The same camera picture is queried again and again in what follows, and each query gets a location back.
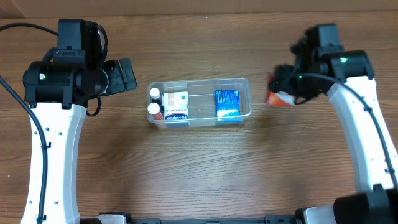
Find black bottle white cap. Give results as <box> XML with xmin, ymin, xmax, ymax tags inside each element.
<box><xmin>149</xmin><ymin>88</ymin><xmax>164</xmax><ymax>113</ymax></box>

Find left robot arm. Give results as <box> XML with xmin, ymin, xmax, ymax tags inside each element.
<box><xmin>22</xmin><ymin>19</ymin><xmax>137</xmax><ymax>223</ymax></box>

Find white box blue trim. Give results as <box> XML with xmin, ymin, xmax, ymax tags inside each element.
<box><xmin>164</xmin><ymin>91</ymin><xmax>189</xmax><ymax>121</ymax></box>

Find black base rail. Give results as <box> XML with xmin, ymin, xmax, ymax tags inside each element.
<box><xmin>78</xmin><ymin>212</ymin><xmax>303</xmax><ymax>224</ymax></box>

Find orange bottle white cap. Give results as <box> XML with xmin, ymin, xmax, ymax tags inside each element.
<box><xmin>147</xmin><ymin>103</ymin><xmax>164</xmax><ymax>120</ymax></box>

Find clear plastic container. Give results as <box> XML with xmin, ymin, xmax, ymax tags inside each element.
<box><xmin>147</xmin><ymin>78</ymin><xmax>252</xmax><ymax>129</ymax></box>

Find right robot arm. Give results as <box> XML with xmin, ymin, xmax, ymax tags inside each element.
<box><xmin>265</xmin><ymin>24</ymin><xmax>397</xmax><ymax>224</ymax></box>

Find red and white box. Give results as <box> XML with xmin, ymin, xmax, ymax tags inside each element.
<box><xmin>265</xmin><ymin>72</ymin><xmax>295</xmax><ymax>106</ymax></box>

